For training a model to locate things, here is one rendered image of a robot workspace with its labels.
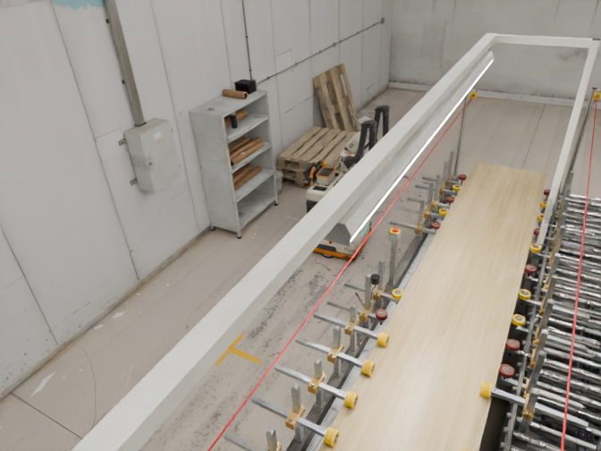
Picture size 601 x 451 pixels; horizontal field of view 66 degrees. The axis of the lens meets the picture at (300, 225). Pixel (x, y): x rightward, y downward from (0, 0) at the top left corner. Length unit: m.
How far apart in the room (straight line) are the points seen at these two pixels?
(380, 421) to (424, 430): 0.23
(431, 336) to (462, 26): 7.97
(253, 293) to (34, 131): 3.29
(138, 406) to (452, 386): 2.26
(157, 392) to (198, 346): 0.12
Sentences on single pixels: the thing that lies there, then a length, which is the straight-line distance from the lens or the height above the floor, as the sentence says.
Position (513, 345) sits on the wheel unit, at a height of 0.91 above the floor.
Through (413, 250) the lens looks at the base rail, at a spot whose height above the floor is 0.70.
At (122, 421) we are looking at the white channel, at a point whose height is 2.46.
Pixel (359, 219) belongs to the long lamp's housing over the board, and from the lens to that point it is 1.53.
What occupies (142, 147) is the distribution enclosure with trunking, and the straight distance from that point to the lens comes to 4.57.
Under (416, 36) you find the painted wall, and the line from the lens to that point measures 10.62.
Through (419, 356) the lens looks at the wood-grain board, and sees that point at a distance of 3.07.
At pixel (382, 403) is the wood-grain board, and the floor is 0.90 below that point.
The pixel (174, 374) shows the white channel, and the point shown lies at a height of 2.46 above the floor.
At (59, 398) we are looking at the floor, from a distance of 4.55.
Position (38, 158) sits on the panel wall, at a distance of 4.24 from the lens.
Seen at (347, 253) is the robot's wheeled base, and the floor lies 0.14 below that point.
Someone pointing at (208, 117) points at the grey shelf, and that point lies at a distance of 5.13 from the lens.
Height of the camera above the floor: 3.18
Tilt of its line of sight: 33 degrees down
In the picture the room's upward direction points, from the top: 4 degrees counter-clockwise
